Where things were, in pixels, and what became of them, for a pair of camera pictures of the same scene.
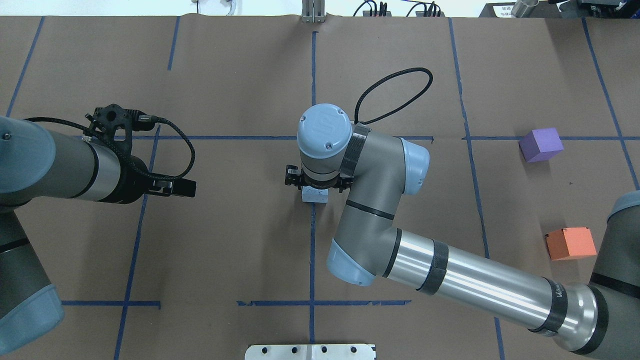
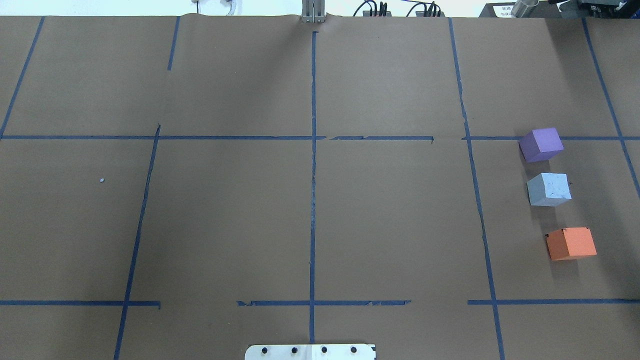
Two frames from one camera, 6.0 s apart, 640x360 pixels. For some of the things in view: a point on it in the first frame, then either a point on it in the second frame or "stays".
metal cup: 522,8 stays
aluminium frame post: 313,11 stays
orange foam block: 570,242 stays
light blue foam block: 310,194 -> 549,189
